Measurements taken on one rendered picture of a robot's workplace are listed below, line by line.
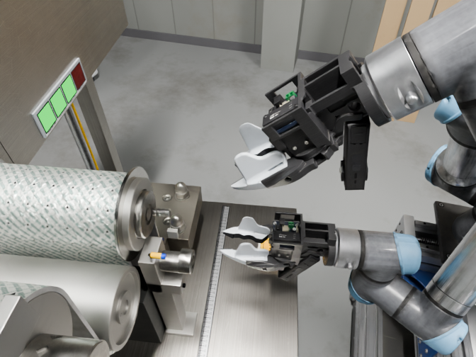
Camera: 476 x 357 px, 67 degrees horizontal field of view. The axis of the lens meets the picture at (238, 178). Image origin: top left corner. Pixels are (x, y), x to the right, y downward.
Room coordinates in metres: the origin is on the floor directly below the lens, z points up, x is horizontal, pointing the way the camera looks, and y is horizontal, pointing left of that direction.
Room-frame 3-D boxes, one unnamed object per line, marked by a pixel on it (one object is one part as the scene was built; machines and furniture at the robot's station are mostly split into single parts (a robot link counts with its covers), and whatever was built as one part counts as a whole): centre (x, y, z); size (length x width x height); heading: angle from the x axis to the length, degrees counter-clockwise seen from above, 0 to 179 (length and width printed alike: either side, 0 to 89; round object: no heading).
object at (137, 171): (0.35, 0.16, 1.25); 0.15 x 0.01 x 0.15; 174
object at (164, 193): (0.54, 0.30, 1.00); 0.40 x 0.16 x 0.06; 84
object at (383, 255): (0.36, -0.28, 1.11); 0.11 x 0.08 x 0.09; 84
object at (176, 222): (0.47, 0.14, 1.05); 0.04 x 0.04 x 0.04
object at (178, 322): (0.31, 0.12, 1.05); 0.06 x 0.05 x 0.31; 84
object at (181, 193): (0.57, 0.14, 1.05); 0.04 x 0.04 x 0.04
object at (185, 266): (0.30, 0.08, 1.18); 0.04 x 0.02 x 0.04; 174
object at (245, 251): (0.36, -0.01, 1.11); 0.09 x 0.03 x 0.06; 93
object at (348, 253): (0.37, -0.20, 1.11); 0.08 x 0.05 x 0.08; 174
